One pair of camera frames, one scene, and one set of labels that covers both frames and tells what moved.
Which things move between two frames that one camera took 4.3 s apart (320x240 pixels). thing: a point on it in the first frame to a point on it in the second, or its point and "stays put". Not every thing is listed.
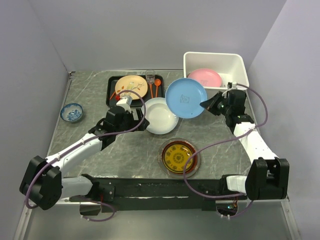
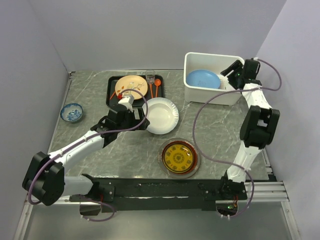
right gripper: (210, 104) to (237, 66)
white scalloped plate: (162, 121) stays put
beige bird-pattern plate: (133, 83) stays put
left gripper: (134, 122) stays put
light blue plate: (183, 96) to (203, 78)
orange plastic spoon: (157, 82) stays put
